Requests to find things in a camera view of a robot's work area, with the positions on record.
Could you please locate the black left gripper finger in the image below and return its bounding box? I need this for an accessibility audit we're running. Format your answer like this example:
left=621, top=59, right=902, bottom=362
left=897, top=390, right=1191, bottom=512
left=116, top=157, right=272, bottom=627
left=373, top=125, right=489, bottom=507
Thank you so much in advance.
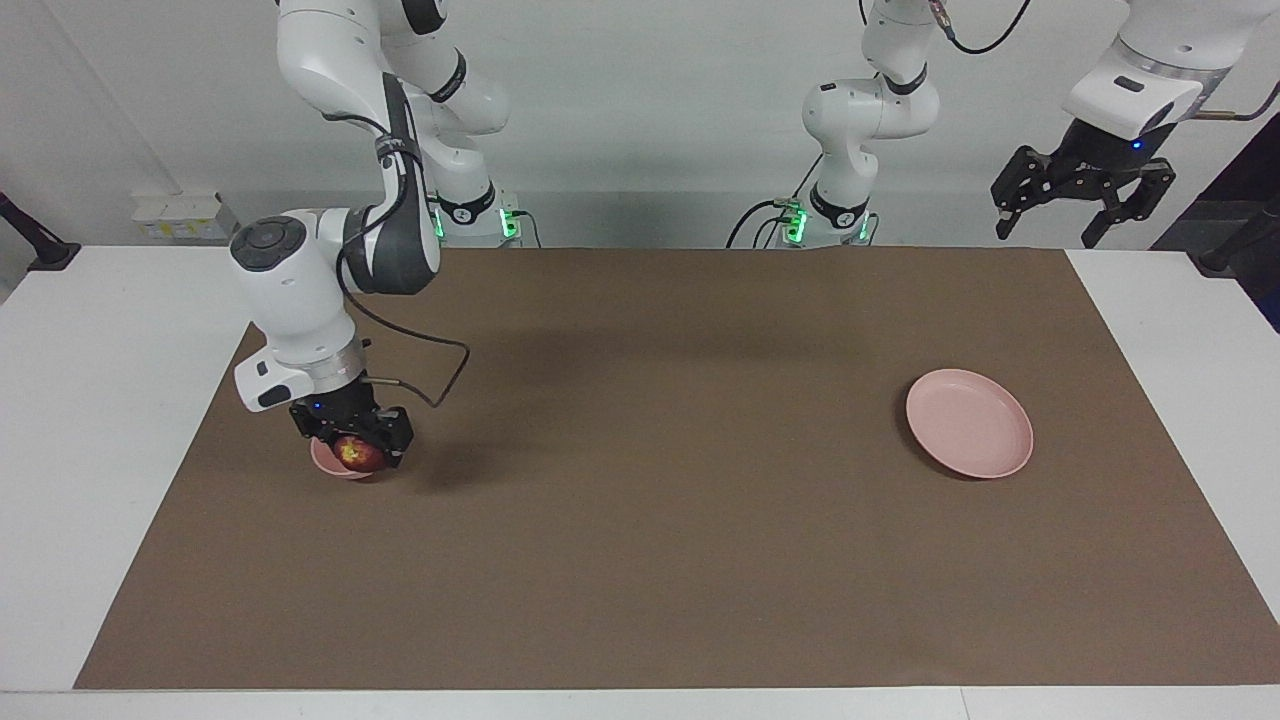
left=991, top=146, right=1052, bottom=240
left=1081, top=161, right=1177, bottom=250

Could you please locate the red apple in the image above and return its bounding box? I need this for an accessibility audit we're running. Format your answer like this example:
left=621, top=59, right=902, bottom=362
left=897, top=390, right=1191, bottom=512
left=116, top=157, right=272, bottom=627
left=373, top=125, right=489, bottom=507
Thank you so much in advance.
left=333, top=433, right=387, bottom=474

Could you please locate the pink bowl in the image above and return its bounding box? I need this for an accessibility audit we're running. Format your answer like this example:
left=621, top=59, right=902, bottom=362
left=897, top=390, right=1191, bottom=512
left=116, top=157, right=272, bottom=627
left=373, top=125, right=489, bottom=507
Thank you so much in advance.
left=310, top=437, right=386, bottom=482

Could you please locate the pink plate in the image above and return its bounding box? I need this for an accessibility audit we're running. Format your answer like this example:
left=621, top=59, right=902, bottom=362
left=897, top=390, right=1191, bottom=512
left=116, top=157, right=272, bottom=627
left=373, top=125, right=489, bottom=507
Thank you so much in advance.
left=905, top=368, right=1035, bottom=480

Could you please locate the dark background panel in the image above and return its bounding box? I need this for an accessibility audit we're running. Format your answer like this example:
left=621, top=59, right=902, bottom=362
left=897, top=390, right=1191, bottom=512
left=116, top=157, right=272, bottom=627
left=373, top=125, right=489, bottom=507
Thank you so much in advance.
left=1150, top=112, right=1280, bottom=333

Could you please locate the brown table mat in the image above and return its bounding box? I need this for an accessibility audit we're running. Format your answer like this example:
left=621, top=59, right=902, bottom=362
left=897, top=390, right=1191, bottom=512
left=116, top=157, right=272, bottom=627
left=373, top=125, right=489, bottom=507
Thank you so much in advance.
left=75, top=245, right=1280, bottom=691

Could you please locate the black stand post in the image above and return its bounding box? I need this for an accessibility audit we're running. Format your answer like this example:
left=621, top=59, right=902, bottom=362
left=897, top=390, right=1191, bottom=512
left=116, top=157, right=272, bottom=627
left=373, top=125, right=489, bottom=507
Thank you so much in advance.
left=0, top=192, right=82, bottom=273
left=1198, top=195, right=1280, bottom=277

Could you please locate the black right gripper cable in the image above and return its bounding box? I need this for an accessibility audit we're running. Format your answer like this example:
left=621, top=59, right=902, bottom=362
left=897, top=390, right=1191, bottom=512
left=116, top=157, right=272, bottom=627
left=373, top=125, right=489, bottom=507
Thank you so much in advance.
left=335, top=110, right=472, bottom=410

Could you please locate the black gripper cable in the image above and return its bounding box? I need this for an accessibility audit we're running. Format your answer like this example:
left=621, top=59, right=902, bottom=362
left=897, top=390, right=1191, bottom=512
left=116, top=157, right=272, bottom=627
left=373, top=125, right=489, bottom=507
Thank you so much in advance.
left=335, top=110, right=472, bottom=410
left=1195, top=80, right=1280, bottom=124

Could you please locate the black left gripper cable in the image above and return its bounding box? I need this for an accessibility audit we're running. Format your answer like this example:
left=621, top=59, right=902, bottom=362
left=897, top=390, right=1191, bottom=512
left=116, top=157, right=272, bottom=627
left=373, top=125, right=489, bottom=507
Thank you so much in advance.
left=1195, top=80, right=1280, bottom=124

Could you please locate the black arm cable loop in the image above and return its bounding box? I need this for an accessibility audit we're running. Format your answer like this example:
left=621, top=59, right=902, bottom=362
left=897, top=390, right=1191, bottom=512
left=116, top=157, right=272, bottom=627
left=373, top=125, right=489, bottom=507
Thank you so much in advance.
left=928, top=0, right=1033, bottom=57

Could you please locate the white wall power strip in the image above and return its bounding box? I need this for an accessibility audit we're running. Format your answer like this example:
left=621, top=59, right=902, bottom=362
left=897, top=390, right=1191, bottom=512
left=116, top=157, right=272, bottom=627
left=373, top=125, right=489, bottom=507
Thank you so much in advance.
left=131, top=191, right=242, bottom=242

